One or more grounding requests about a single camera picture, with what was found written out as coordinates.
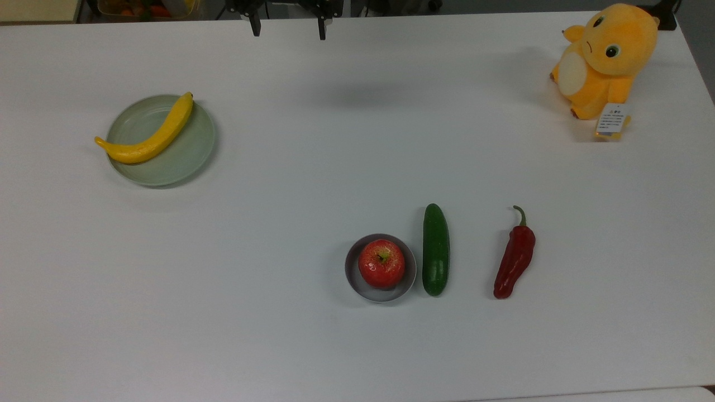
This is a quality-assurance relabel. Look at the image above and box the white paper hang tag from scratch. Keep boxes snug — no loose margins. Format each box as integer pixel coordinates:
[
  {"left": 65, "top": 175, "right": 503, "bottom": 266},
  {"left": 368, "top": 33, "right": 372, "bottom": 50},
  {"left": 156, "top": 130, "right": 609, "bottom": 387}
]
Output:
[{"left": 594, "top": 102, "right": 632, "bottom": 140}]

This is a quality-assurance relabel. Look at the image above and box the red apple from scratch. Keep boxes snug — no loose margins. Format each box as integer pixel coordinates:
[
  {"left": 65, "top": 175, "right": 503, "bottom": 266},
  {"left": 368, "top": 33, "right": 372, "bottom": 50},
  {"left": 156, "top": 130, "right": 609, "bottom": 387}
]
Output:
[{"left": 358, "top": 240, "right": 406, "bottom": 289}]

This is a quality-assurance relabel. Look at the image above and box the clear bin with toy food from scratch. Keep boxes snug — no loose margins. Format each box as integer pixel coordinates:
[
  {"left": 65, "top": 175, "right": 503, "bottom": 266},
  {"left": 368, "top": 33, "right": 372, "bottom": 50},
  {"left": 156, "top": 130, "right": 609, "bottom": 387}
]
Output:
[{"left": 98, "top": 0, "right": 199, "bottom": 21}]

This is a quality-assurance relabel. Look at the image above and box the red chili pepper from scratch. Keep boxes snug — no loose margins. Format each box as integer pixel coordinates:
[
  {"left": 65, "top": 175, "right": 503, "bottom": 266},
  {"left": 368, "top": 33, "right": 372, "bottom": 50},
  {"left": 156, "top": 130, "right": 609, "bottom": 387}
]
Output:
[{"left": 493, "top": 205, "right": 536, "bottom": 300}]

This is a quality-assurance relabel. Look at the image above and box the yellow banana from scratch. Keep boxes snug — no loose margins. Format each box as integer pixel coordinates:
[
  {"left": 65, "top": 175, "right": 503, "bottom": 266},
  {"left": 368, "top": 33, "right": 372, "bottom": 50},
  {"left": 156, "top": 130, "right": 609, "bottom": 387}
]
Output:
[{"left": 94, "top": 92, "right": 194, "bottom": 165}]

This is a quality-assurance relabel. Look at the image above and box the pale green plastic plate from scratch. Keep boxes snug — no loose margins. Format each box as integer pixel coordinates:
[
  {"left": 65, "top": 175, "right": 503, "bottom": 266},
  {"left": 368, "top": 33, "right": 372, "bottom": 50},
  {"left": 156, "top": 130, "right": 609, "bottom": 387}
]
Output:
[{"left": 106, "top": 94, "right": 216, "bottom": 188}]

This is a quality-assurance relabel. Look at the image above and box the yellow plush toy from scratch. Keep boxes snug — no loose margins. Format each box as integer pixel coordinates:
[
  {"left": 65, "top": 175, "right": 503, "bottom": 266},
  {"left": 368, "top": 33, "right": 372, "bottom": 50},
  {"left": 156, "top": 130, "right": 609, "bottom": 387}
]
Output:
[{"left": 550, "top": 3, "right": 660, "bottom": 121}]

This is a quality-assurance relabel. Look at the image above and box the black linkage gripper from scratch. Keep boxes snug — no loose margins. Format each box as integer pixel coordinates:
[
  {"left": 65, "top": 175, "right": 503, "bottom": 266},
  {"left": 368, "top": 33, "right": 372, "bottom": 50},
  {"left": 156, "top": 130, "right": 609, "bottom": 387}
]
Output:
[{"left": 226, "top": 0, "right": 342, "bottom": 41}]

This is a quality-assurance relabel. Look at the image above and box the black camera stand base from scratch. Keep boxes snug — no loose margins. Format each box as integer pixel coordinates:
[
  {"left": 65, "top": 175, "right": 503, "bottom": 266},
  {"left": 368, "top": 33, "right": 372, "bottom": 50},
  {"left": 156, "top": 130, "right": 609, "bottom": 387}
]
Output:
[{"left": 637, "top": 0, "right": 679, "bottom": 31}]

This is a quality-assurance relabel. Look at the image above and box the beige cardboard box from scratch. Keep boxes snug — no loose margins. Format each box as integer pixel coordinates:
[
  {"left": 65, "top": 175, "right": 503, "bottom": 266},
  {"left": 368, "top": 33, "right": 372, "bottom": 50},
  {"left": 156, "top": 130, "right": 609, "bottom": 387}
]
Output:
[{"left": 0, "top": 0, "right": 80, "bottom": 24}]

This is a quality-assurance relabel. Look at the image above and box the small grey bowl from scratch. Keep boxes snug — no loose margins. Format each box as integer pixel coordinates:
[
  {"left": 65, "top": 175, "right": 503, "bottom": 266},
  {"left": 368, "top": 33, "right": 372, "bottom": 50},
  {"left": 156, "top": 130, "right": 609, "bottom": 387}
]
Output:
[{"left": 345, "top": 233, "right": 417, "bottom": 303}]

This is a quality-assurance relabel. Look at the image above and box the dark green cucumber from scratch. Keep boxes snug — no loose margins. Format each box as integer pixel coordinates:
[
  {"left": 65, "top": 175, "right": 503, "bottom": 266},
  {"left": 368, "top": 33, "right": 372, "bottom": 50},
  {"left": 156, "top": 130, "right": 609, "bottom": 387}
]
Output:
[{"left": 422, "top": 203, "right": 450, "bottom": 297}]

